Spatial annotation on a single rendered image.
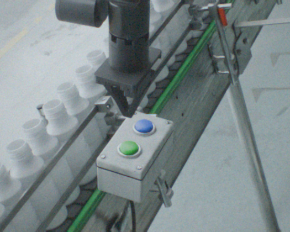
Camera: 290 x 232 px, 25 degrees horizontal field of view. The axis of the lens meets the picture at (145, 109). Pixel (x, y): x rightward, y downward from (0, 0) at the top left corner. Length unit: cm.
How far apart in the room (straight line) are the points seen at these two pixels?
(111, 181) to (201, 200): 169
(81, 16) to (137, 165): 26
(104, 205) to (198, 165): 174
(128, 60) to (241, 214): 175
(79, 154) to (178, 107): 35
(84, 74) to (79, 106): 7
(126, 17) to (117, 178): 29
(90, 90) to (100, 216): 23
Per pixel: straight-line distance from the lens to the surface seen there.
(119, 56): 92
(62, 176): 116
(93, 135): 124
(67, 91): 120
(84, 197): 120
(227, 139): 305
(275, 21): 177
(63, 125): 117
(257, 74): 350
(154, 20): 148
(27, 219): 109
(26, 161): 109
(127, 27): 89
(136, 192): 106
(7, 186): 107
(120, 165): 104
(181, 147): 148
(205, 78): 161
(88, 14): 91
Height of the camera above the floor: 166
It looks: 28 degrees down
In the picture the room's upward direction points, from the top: 20 degrees counter-clockwise
